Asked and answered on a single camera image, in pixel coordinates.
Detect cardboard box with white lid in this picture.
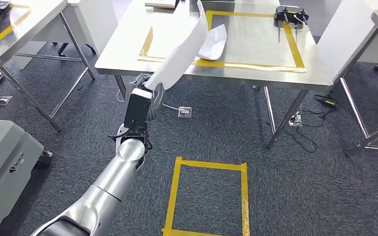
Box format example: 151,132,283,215
144,0,181,10

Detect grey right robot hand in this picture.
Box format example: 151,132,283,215
133,73,166,121

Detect black desk foot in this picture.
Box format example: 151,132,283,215
56,42,97,57

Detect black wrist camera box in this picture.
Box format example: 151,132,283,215
123,88,154,130

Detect steel workbench with yellow tape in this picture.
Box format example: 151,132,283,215
94,0,335,149

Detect black yellow power adapter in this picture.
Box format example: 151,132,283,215
314,95,338,109

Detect white desk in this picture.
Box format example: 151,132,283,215
12,0,120,71
316,0,378,84

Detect grey machine housing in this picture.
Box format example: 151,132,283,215
0,118,45,236

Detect white pointed shell part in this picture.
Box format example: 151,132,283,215
196,23,228,61

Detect yellow tape on workbench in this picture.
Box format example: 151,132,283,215
137,9,307,73

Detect steel table with yellow tape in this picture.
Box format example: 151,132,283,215
0,0,96,133

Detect black machine caster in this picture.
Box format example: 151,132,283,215
33,149,54,170

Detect black remote controller with antennas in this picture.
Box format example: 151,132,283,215
273,5,310,30

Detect yellow floor tape square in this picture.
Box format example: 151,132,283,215
160,156,251,236

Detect yellow tape on steel table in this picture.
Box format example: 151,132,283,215
0,3,32,55

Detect white curved shell part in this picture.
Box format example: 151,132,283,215
143,0,209,91

